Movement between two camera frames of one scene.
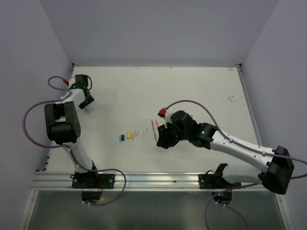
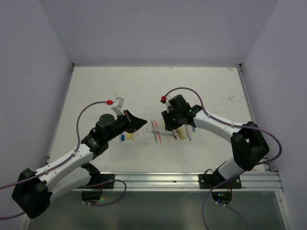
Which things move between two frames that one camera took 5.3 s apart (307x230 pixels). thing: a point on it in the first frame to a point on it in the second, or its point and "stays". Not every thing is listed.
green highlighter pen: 153,129 stays
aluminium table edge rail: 62,181 stays
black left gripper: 83,104 to 133,123
